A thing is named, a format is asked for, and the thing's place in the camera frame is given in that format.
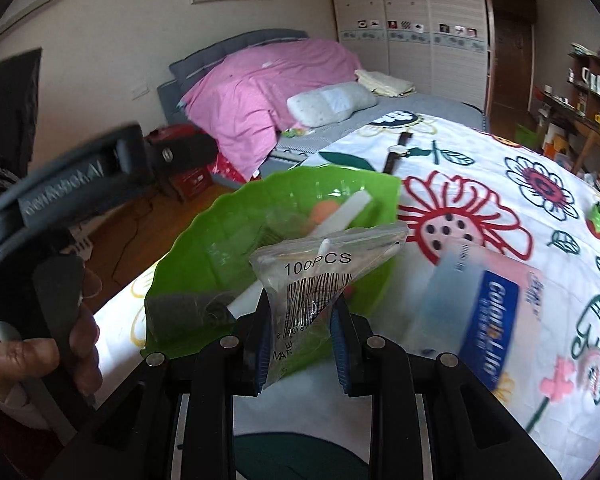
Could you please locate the cotton swab plastic bag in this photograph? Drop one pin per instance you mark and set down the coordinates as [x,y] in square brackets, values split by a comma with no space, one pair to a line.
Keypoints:
[304,277]

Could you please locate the folded cream blanket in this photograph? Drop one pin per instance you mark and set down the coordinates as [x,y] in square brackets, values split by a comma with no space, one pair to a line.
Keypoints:
[384,85]

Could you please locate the white dotted pillow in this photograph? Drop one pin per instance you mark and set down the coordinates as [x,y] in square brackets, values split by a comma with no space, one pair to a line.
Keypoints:
[331,104]

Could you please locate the grey fabric bow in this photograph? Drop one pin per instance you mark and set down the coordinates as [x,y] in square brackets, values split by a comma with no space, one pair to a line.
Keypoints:
[174,317]

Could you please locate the green leaf plastic bowl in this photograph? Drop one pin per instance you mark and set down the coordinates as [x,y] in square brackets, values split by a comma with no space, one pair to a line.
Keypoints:
[212,254]

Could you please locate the dark wooden door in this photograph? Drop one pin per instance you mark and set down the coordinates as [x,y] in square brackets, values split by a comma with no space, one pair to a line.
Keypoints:
[513,65]

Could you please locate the orange makeup sponge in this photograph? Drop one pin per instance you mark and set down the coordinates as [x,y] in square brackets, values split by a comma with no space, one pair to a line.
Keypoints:
[321,211]

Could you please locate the pink bristle hair roller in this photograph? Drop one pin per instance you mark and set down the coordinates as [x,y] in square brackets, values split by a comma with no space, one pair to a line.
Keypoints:
[588,376]

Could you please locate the floral white tablecloth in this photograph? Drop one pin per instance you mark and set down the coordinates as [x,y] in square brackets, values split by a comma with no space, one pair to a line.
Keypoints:
[463,183]

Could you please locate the small wooden shelf unit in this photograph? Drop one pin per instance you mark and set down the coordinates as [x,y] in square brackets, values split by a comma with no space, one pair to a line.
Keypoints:
[584,80]

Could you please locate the white sliding wardrobe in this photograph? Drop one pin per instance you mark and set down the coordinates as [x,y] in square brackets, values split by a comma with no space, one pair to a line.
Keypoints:
[444,47]

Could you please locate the wooden side desk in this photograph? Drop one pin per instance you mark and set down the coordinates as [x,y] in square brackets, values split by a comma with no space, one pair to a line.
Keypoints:
[590,131]

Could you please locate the tissue pack blue label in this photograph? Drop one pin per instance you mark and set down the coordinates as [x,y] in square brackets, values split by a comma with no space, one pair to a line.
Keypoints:
[486,309]

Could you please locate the pink duvet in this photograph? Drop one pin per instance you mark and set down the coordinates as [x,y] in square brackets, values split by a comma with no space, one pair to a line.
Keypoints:
[242,102]

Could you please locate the red quilt box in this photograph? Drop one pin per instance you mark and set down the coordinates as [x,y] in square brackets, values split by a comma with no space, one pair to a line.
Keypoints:
[184,154]

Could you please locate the grey bed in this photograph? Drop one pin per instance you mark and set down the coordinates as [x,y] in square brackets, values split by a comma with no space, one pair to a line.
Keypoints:
[416,111]

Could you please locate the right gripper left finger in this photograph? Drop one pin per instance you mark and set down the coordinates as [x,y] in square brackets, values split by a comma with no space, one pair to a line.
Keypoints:
[255,334]

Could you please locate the small green bin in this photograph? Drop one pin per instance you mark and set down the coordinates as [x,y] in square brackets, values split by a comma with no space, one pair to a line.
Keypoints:
[526,137]

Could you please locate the white foam stick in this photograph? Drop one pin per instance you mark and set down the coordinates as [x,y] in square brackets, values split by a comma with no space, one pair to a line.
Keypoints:
[338,221]

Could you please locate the brown strap wristwatch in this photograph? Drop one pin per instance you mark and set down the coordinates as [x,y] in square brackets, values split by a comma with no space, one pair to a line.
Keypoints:
[396,152]

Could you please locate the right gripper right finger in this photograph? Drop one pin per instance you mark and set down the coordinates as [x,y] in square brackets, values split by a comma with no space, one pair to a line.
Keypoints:
[349,333]

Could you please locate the person left hand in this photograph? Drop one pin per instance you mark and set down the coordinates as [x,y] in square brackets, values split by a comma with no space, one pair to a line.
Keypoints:
[38,357]

